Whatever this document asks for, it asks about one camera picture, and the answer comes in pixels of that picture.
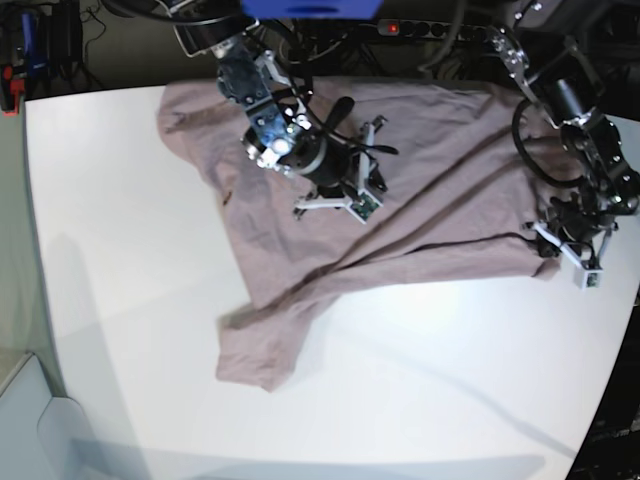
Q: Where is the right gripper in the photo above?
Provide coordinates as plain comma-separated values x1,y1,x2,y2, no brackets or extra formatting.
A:
309,144,387,194

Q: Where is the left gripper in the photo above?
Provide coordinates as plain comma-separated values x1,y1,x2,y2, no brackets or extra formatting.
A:
543,194,615,258

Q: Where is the pink t-shirt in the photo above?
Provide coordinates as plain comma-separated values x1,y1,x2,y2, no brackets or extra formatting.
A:
157,77,560,391

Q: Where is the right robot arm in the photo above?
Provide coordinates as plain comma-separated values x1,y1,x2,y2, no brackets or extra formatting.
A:
163,1,390,210

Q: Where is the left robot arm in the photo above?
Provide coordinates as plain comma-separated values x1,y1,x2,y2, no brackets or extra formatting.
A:
442,1,639,258

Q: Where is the black power strip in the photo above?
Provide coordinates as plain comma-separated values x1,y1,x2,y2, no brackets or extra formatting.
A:
376,19,487,42

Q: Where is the blue box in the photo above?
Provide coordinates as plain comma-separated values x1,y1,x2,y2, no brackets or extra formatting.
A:
241,0,383,19

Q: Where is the red black clamp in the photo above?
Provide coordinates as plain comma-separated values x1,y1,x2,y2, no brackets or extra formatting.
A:
1,62,26,116

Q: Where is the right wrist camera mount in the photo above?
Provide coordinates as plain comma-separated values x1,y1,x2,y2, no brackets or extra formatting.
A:
291,115,400,225

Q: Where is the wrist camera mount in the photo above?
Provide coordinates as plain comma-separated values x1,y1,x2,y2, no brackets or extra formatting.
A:
291,115,400,225
522,220,619,290

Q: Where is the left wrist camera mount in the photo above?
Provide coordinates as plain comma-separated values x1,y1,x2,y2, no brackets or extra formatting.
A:
522,220,619,290

